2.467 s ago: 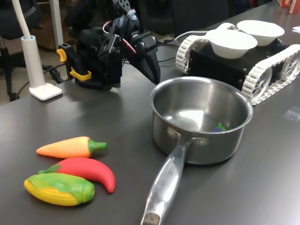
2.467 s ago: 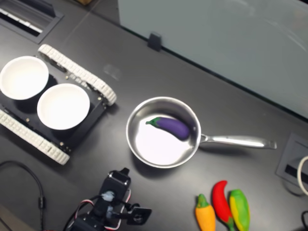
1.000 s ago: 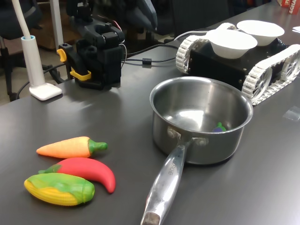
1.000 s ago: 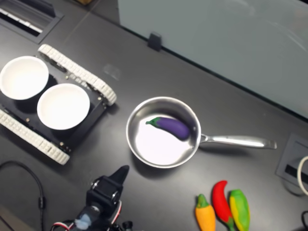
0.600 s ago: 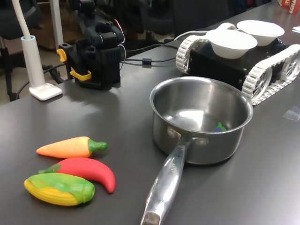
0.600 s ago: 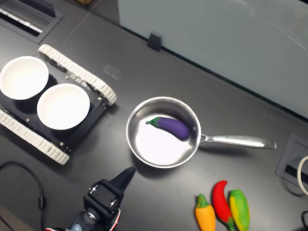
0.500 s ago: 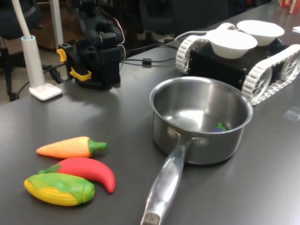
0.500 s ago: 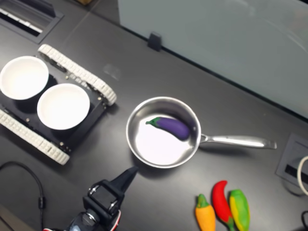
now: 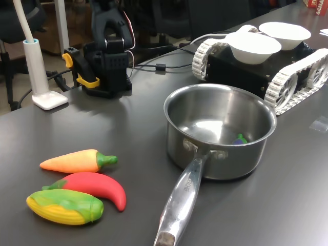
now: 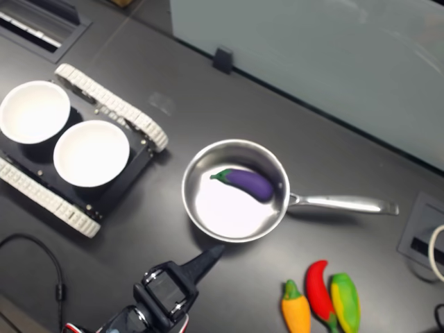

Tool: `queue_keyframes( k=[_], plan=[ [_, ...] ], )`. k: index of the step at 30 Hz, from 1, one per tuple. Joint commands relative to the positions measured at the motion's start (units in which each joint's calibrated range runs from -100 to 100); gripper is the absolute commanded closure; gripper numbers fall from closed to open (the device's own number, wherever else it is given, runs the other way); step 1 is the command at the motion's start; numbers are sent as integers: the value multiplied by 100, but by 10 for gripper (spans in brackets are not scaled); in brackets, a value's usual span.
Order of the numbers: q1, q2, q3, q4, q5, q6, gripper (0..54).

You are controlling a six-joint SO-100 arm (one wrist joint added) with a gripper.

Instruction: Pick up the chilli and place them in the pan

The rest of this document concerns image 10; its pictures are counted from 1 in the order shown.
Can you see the red toy chilli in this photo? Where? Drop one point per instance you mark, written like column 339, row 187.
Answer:
column 317, row 291

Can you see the purple toy aubergine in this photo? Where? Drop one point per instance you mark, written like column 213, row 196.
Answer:
column 248, row 182

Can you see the white bowl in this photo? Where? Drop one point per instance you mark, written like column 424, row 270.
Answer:
column 92, row 154
column 33, row 112

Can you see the tracked vehicle with white tracks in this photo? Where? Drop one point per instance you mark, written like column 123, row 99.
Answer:
column 111, row 100

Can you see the black partition clip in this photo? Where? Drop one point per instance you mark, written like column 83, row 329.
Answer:
column 222, row 59

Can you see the frosted glass partition panel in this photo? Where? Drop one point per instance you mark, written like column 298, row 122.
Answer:
column 329, row 52

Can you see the brown cardboard box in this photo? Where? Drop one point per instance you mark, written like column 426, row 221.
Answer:
column 121, row 2

